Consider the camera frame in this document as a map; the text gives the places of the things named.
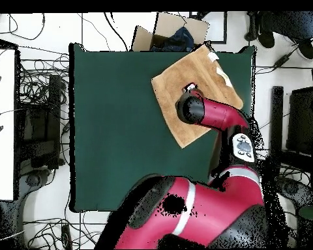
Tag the tan terry towel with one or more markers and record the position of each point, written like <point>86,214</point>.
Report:
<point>177,78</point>

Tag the black power adapter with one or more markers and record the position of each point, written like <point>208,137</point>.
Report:
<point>282,62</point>

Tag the person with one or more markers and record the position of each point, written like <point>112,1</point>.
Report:
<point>289,23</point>

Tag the black bulky floor device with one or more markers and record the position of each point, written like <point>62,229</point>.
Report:
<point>297,190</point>

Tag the black power strip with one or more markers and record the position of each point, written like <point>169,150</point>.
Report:
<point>66,235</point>

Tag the dark green tablecloth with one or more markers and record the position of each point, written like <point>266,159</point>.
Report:
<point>120,130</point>

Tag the small black round device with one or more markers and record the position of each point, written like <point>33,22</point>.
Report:
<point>33,180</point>

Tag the dark blue jeans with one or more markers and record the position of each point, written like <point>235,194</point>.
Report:
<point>182,39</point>

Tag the black upright bar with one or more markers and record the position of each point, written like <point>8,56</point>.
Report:
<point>276,117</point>

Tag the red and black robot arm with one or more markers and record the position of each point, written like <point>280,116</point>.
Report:
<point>211,208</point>

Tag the brown cardboard box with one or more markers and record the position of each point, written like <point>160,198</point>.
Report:
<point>169,24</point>

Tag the white desk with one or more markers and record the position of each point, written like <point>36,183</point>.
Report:
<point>2,156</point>

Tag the black flat panel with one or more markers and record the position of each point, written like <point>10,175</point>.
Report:
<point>301,122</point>

